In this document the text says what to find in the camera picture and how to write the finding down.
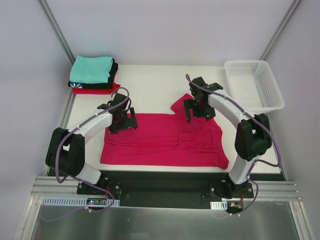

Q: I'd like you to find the right white cable duct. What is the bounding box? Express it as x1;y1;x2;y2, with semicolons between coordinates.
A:
210;200;228;211

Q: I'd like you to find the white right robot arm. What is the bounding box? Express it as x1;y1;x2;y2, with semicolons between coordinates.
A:
183;75;272;199

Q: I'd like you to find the pink t shirt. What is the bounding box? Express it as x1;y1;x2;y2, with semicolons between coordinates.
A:
100;93;229;170

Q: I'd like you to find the red folded t shirt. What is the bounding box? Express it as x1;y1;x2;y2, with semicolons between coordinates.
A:
72;83;121;95

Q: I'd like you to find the right aluminium corner post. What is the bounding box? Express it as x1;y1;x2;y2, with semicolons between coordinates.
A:
259;0;303;61

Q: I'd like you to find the black folded t shirt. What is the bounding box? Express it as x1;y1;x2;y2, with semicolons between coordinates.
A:
68;58;119;89

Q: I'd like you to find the white cable duct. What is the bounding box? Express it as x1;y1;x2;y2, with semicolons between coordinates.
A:
210;200;228;211
42;196;120;208

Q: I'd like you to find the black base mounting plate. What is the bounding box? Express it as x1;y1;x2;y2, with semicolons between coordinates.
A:
76;169;260;208

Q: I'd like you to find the left aluminium corner post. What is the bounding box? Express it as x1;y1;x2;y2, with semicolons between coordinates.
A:
37;0;76;65

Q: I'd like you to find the teal folded t shirt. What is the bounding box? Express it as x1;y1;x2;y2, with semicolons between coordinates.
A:
69;55;114;84

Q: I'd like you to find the aluminium frame rail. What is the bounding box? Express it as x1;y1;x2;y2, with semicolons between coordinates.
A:
31;176;302;202

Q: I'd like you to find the white plastic laundry basket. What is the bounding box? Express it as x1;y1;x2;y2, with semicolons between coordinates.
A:
224;60;285;114

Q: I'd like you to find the aluminium corner post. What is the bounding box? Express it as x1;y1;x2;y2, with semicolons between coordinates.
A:
37;0;76;65
259;0;303;61

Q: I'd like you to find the left white cable duct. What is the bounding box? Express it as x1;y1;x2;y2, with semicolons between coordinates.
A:
42;196;120;208

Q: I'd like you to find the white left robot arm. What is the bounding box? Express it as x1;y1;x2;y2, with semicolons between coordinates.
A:
45;93;138;195

